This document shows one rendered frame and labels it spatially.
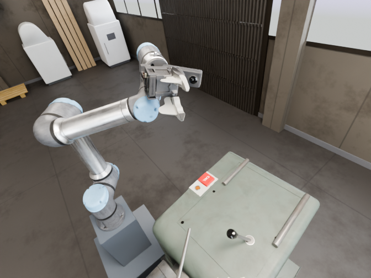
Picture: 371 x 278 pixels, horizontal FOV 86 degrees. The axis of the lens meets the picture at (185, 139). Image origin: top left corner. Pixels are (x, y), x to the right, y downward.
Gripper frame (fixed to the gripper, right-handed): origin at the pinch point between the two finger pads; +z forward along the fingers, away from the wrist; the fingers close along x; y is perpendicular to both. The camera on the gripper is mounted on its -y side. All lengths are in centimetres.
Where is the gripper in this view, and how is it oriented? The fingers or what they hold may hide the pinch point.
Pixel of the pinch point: (186, 103)
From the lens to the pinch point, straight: 47.7
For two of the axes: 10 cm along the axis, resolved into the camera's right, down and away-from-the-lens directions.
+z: 3.4, 6.4, -6.9
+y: -9.3, 1.2, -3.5
